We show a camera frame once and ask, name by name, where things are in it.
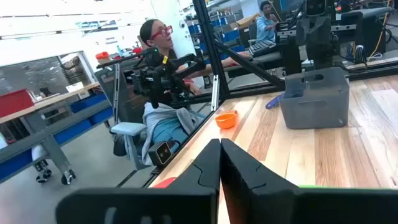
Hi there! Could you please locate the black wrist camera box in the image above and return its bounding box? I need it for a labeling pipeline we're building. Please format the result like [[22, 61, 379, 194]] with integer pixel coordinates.
[[304, 0, 328, 17]]

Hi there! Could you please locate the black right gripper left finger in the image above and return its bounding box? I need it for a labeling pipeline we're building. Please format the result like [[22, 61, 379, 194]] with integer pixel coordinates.
[[55, 138, 222, 224]]

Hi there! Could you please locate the black equipment box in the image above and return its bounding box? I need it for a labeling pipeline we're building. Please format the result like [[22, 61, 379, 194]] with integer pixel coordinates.
[[340, 6, 393, 57]]

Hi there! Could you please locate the orange measuring cup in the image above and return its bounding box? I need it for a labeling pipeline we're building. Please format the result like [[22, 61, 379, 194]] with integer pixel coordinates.
[[215, 110, 239, 130]]

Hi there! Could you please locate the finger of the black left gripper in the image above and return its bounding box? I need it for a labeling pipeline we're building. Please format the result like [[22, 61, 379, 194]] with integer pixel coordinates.
[[313, 16, 333, 47], [295, 17, 315, 47]]

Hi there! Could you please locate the small dark blue measuring cup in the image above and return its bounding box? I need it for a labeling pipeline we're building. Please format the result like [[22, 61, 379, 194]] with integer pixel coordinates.
[[265, 92, 285, 110]]

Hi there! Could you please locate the shelf with blue bins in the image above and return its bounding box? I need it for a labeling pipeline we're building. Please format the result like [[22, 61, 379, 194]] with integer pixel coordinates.
[[188, 15, 246, 60]]

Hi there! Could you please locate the small black exterior camera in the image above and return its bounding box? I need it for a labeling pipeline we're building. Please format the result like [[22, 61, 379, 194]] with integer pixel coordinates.
[[147, 141, 174, 167]]

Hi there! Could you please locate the black keyboard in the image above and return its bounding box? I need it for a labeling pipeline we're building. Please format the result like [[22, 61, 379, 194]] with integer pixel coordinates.
[[248, 39, 277, 57]]

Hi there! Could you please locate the grey plastic basket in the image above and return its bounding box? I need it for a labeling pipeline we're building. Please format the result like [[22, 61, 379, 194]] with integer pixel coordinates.
[[279, 67, 351, 130]]

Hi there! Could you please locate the black desk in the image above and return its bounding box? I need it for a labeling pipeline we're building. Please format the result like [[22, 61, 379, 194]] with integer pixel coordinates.
[[223, 51, 284, 78]]

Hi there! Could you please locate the cardboard box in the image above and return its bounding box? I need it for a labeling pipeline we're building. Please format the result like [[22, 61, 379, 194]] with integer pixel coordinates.
[[236, 14, 261, 30]]

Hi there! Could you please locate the person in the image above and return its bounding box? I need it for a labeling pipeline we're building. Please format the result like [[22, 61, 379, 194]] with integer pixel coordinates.
[[138, 18, 253, 166], [255, 0, 279, 43]]

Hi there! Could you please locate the blue storage bin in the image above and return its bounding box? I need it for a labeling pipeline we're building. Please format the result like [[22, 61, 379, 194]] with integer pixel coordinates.
[[54, 119, 93, 146], [90, 107, 113, 126], [70, 93, 108, 113], [0, 149, 34, 182]]

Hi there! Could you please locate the red measuring cup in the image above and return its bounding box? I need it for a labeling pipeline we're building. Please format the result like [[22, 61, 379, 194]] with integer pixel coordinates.
[[152, 177, 177, 189]]

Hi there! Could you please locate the red storage bin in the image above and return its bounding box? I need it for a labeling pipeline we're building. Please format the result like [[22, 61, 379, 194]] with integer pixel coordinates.
[[0, 88, 35, 118]]

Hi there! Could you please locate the silver aluminium bar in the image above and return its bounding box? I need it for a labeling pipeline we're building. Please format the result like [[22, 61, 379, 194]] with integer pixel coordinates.
[[210, 74, 220, 112]]

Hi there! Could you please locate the grey office chair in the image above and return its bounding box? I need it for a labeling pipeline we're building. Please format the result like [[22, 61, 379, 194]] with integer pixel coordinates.
[[94, 63, 149, 171]]

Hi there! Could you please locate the yellow cable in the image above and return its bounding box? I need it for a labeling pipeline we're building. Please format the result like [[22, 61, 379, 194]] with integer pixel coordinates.
[[369, 0, 391, 59]]

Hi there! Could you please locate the grey wheeled workbench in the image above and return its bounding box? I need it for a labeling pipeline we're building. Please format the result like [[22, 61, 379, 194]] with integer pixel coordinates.
[[0, 81, 114, 186]]

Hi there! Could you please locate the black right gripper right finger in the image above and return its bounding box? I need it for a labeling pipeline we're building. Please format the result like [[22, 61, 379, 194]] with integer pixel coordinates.
[[220, 138, 398, 224]]

